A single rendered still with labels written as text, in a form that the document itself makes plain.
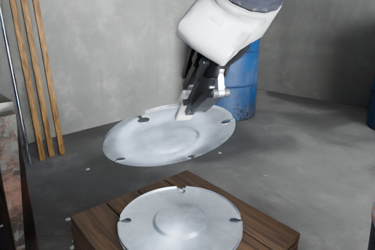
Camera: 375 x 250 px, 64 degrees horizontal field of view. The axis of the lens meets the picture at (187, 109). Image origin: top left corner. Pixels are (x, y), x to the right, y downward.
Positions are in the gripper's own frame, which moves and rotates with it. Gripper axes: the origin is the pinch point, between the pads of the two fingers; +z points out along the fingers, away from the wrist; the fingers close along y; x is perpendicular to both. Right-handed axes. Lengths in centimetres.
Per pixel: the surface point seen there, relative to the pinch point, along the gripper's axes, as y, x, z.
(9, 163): 2.6, 33.3, 26.5
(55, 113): 75, 33, 131
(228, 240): -21.9, -10.6, 20.7
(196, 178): -1.9, -14.2, 41.4
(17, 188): -1.7, 32.5, 31.3
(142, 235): -16.9, 6.6, 26.8
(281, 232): -22.4, -23.9, 20.7
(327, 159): 16, -122, 100
